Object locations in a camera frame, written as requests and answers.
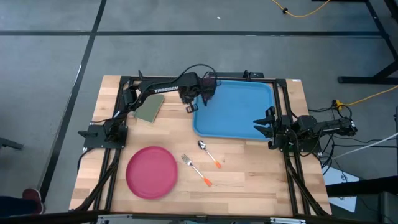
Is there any white sheet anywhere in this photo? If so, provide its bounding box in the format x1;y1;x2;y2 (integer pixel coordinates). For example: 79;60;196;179
323;166;360;213

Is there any black side table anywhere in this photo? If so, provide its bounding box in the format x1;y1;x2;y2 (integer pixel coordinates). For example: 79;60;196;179
325;175;398;224

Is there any black rail with silver brackets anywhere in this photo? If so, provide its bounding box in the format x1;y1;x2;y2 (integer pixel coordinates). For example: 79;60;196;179
0;210;331;224

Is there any black cable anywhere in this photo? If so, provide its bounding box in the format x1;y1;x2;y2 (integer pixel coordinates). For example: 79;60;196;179
331;134;397;142
331;142;398;149

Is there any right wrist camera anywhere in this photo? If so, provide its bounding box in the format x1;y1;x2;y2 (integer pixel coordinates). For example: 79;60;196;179
264;106;277;121

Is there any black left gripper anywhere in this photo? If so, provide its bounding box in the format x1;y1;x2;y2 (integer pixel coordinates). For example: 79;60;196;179
178;72;219;108

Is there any grey furniture foot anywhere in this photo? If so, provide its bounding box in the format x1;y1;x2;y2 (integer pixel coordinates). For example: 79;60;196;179
0;137;24;151

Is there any olive green pad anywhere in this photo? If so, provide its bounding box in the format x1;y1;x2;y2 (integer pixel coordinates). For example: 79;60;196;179
134;93;166;124

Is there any person's shoe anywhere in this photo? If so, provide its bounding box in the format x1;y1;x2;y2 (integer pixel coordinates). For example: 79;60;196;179
22;188;46;215

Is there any metal fork orange handle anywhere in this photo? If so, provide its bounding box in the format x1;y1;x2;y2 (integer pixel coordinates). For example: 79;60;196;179
180;154;213;187

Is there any person's leg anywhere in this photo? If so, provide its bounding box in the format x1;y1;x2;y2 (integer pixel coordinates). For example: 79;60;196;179
0;195;40;218

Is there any metal spoon orange handle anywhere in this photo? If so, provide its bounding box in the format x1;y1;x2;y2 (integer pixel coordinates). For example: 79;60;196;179
197;140;222;169

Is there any yellow extension cable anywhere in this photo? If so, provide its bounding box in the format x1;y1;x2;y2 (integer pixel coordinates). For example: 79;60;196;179
270;0;331;19
334;85;398;108

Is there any black desk leg frame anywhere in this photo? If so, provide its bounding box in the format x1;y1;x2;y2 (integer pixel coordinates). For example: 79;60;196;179
312;0;398;85

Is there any blue plastic tray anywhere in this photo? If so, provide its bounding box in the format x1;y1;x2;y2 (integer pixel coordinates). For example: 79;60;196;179
192;79;276;141

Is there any black aluminium table frame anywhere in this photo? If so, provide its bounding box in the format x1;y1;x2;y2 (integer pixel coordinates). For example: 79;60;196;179
70;70;332;217

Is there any white cable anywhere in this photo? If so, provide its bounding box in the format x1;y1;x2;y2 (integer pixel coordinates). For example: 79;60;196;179
332;132;398;159

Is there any pink round plate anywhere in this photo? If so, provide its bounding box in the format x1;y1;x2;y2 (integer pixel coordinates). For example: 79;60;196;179
125;146;178;200

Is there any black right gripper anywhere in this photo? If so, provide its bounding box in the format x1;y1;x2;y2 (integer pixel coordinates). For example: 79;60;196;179
253;114;292;151

